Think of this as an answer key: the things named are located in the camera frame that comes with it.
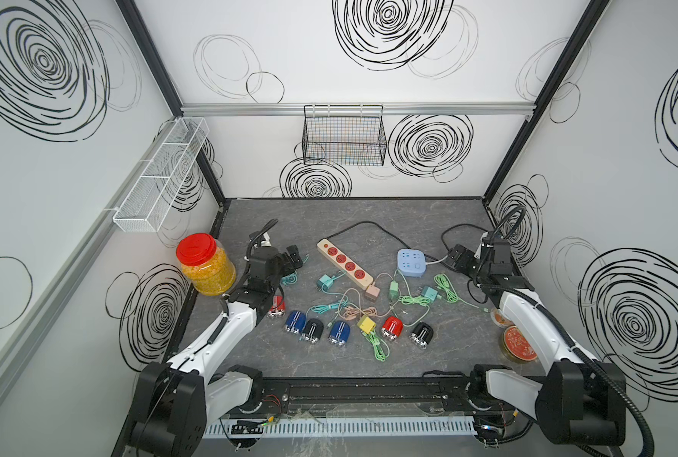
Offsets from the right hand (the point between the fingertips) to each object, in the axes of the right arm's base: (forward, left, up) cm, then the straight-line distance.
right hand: (463, 257), depth 85 cm
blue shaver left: (-17, +51, -11) cm, 55 cm away
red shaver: (-13, +56, -10) cm, 59 cm away
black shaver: (-20, +45, -11) cm, 50 cm away
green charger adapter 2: (-6, +9, -12) cm, 16 cm away
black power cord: (+14, +14, -13) cm, 24 cm away
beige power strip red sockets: (+1, +34, -11) cm, 36 cm away
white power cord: (+7, +5, -12) cm, 14 cm away
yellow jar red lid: (-6, +76, +3) cm, 76 cm away
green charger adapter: (-7, +20, -11) cm, 24 cm away
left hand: (-1, +54, +3) cm, 55 cm away
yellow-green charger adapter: (-18, +29, -10) cm, 36 cm away
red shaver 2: (-18, +22, -11) cm, 30 cm away
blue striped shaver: (-20, +37, -11) cm, 43 cm away
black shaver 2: (-20, +13, -11) cm, 26 cm away
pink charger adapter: (-7, +27, -12) cm, 31 cm away
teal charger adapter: (-4, +43, -11) cm, 44 cm away
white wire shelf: (+1, +87, +22) cm, 90 cm away
